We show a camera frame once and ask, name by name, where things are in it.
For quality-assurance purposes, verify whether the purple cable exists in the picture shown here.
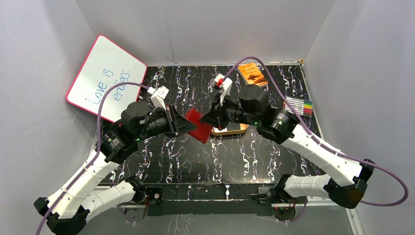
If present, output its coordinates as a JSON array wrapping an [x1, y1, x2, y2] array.
[[35, 81, 151, 235], [220, 56, 409, 208]]

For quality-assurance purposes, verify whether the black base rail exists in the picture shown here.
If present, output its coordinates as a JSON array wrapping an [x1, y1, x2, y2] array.
[[115, 183, 307, 217]]

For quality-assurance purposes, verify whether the gold oval tray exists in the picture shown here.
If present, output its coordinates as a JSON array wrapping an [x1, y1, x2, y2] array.
[[211, 123, 249, 136]]

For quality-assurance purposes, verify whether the orange book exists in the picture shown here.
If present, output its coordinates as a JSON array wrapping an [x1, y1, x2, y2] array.
[[237, 63, 268, 87]]

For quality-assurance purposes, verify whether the pink framed whiteboard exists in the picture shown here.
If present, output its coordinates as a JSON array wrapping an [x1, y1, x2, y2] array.
[[66, 35, 147, 122]]

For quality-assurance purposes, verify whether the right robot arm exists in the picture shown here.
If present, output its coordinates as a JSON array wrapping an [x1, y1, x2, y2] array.
[[200, 74, 373, 209]]

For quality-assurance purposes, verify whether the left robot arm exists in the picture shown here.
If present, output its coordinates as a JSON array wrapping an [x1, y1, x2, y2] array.
[[34, 86, 196, 235]]

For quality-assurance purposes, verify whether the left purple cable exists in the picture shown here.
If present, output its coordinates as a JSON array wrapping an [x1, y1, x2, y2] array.
[[35, 81, 151, 235]]

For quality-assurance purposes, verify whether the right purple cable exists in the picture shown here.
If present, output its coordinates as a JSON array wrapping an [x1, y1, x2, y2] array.
[[220, 56, 409, 208]]

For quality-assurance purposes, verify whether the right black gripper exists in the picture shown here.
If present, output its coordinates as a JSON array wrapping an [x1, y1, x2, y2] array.
[[199, 93, 258, 132]]

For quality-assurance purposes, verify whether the red card holder wallet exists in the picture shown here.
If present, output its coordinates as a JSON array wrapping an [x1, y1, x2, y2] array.
[[185, 108, 213, 144]]

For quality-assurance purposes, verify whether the pack of coloured markers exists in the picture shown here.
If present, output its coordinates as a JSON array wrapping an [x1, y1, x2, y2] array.
[[286, 96, 313, 118]]

